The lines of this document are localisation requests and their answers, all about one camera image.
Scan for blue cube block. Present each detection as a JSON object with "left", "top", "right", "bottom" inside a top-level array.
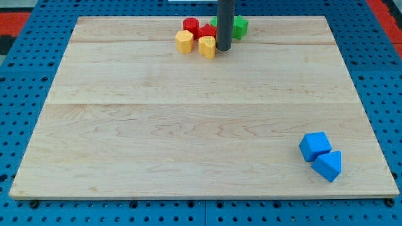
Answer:
[{"left": 299, "top": 132, "right": 332, "bottom": 162}]

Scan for yellow heart block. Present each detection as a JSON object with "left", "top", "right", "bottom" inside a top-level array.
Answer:
[{"left": 198, "top": 36, "right": 216, "bottom": 59}]

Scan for light wooden board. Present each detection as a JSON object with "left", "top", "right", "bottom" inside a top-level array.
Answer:
[{"left": 9, "top": 16, "right": 399, "bottom": 200}]

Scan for yellow hexagon block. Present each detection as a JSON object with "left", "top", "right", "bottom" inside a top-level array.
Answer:
[{"left": 175, "top": 30, "right": 193, "bottom": 53}]

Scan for red star block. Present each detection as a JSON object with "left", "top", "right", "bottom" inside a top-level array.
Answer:
[{"left": 197, "top": 24, "right": 217, "bottom": 39}]

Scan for red cylinder block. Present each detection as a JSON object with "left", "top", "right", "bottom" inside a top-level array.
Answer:
[{"left": 182, "top": 17, "right": 199, "bottom": 40}]

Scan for green block behind rod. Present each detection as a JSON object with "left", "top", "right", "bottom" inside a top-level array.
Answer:
[{"left": 210, "top": 16, "right": 217, "bottom": 27}]

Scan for green star block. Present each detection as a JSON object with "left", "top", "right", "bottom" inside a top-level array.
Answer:
[{"left": 232, "top": 16, "right": 249, "bottom": 40}]

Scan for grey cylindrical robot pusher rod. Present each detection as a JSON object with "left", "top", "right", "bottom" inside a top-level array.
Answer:
[{"left": 216, "top": 0, "right": 236, "bottom": 51}]

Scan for blue triangular prism block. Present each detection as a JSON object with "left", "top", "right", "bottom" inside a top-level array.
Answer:
[{"left": 312, "top": 151, "right": 342, "bottom": 182}]

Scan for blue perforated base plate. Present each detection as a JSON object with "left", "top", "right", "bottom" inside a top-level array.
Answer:
[{"left": 1, "top": 0, "right": 401, "bottom": 225}]

